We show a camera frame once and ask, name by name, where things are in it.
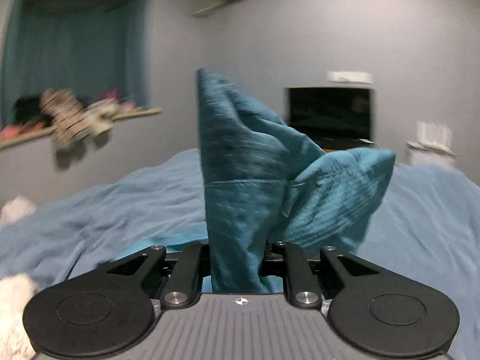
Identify white fluffy plush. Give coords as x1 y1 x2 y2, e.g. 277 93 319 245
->
0 196 37 227
0 274 40 360

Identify white box above television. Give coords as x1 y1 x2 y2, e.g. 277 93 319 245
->
327 71 373 84

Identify teal window curtain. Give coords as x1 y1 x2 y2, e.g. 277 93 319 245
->
2 0 151 128

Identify black television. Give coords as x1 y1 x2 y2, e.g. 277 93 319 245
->
284 87 376 151

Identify wooden window sill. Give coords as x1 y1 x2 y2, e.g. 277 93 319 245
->
0 108 163 151

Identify black plush toy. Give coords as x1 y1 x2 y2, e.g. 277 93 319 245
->
13 97 44 124

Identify striped plush toy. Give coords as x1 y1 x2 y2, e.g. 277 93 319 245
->
40 88 113 151

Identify teal garment with dark print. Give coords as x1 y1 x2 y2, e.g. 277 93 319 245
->
196 67 397 295

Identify pink toy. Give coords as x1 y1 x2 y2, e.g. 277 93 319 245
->
98 89 136 111

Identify white bottles on shelf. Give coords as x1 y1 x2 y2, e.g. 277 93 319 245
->
416 120 452 147

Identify blue bed blanket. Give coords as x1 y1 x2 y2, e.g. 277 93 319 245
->
0 148 480 360

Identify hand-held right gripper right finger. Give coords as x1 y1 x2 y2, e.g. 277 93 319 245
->
270 241 411 308

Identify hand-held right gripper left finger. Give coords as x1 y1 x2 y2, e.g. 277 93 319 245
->
67 244 211 308

